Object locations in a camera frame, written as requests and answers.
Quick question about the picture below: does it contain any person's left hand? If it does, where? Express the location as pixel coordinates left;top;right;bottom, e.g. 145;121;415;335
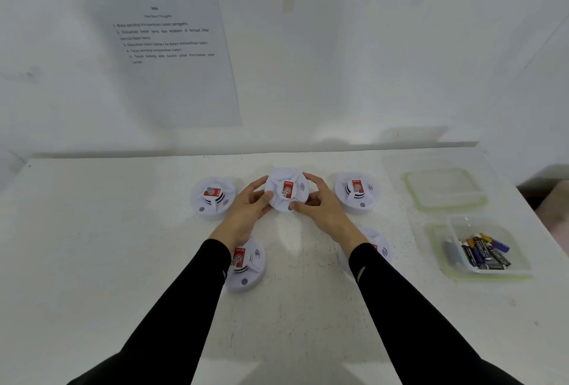
209;175;274;250

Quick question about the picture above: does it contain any person's right forearm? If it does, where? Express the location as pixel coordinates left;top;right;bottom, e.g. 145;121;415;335
347;241;525;385

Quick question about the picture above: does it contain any person's right hand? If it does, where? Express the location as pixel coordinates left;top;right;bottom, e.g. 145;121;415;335
289;172;370;256

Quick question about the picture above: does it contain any clear plastic container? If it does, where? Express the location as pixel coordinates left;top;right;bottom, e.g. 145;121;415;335
429;214;534;281
402;167;488;213

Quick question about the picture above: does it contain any white paper with text lines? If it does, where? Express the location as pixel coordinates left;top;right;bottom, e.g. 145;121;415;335
95;0;243;128

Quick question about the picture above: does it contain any white round smoke detector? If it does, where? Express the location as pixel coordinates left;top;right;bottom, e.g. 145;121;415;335
335;225;393;274
334;171;378;215
265;168;311;214
224;237;267;294
190;177;241;222

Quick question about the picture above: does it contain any heap of dark batteries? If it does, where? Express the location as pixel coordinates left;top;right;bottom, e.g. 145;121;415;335
460;232;512;271

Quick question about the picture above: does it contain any person's left forearm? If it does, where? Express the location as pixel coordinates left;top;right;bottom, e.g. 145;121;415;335
66;237;236;385

